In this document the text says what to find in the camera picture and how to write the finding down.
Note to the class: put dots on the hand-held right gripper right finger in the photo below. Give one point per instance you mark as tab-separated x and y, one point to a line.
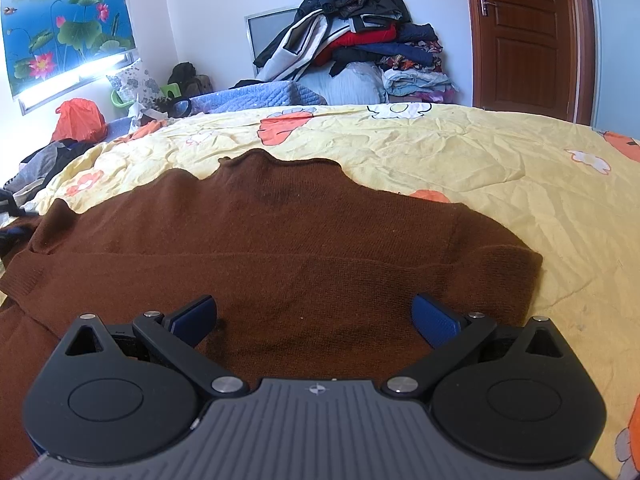
434	320

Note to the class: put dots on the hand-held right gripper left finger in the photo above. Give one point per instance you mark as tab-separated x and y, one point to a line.
196	316

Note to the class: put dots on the brown knit sweater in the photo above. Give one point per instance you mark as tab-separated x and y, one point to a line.
280	240

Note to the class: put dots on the dark clothes heap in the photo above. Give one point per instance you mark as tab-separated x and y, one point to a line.
45	160

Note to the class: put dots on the pile of clothes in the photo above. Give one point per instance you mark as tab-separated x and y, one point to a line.
360	35

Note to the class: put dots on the yellow floral blanket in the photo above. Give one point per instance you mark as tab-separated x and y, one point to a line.
500	170

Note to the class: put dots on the white cloth strip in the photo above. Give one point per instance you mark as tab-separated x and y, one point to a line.
145	112

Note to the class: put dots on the green plastic basin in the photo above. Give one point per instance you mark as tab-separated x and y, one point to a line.
120	102

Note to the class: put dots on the green plastic stool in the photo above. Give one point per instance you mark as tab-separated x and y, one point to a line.
171	90

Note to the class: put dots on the orange plastic bag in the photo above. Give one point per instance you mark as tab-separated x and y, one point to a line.
77	120

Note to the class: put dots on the blue quilted blanket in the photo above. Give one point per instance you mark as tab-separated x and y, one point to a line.
260	95

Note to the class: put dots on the black bag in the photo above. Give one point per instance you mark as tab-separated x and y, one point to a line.
185	75

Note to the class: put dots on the grey floral pillow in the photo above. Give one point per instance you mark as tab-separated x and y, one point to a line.
135	77

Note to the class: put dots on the brown wooden door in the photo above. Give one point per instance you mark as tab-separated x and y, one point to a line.
525	50

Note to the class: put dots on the grey framed panel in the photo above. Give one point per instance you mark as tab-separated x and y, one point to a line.
265	30

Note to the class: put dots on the lotus print wall poster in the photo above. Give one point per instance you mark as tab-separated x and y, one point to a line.
65	20

